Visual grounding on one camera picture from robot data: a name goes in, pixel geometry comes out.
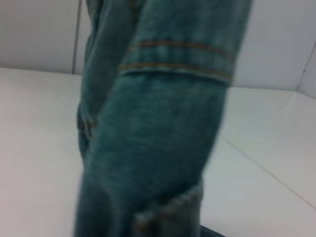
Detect blue denim shorts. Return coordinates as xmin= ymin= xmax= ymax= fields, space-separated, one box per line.
xmin=73 ymin=0 xmax=254 ymax=237

